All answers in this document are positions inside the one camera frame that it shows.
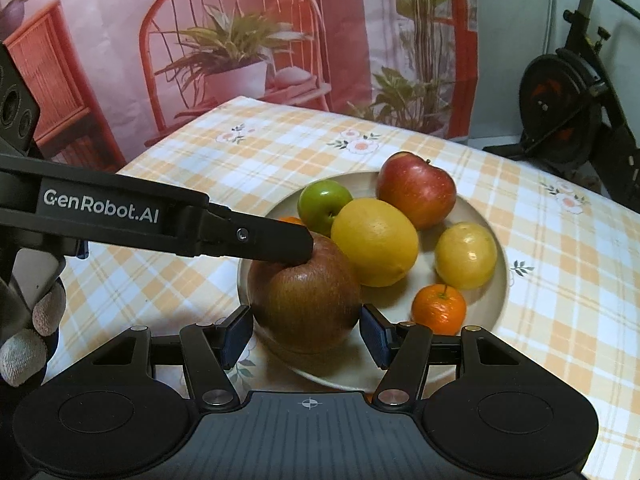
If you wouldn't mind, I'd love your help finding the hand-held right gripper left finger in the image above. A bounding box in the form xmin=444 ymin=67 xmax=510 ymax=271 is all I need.
xmin=75 ymin=305 xmax=254 ymax=410

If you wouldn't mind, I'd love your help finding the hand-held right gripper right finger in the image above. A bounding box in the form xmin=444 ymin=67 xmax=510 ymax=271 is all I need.
xmin=361 ymin=304 xmax=536 ymax=408

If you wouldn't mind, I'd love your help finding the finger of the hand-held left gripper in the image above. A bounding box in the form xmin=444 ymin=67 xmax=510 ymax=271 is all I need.
xmin=200 ymin=202 xmax=315 ymax=267

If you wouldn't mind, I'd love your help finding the green apple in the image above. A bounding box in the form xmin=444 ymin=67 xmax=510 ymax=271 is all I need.
xmin=298 ymin=180 xmax=353 ymax=238

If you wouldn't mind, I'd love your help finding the dull brownish red apple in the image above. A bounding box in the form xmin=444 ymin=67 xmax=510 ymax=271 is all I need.
xmin=248 ymin=234 xmax=362 ymax=356

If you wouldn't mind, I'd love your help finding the large yellow citrus fruit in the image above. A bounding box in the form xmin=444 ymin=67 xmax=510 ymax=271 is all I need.
xmin=331 ymin=198 xmax=420 ymax=288

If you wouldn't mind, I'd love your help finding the beige round plate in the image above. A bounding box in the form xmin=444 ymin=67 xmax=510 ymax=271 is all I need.
xmin=237 ymin=171 xmax=508 ymax=393

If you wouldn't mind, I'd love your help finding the small yellow round fruit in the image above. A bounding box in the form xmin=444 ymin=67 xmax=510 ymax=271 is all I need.
xmin=434 ymin=222 xmax=498 ymax=291

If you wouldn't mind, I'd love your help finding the person's left hand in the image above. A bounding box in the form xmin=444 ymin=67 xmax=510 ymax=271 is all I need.
xmin=0 ymin=280 xmax=68 ymax=388

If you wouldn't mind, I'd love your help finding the yellow plaid floral tablecloth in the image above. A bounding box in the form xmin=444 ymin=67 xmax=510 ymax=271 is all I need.
xmin=47 ymin=95 xmax=640 ymax=480

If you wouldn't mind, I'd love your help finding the printed pink backdrop cloth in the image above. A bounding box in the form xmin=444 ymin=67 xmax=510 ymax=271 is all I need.
xmin=0 ymin=0 xmax=480 ymax=181

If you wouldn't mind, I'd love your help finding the black exercise bike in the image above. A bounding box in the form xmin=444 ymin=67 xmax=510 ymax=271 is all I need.
xmin=482 ymin=0 xmax=640 ymax=206

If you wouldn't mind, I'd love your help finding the silver metal pole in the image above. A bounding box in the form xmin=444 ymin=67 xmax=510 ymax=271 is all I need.
xmin=546 ymin=0 xmax=557 ymax=56

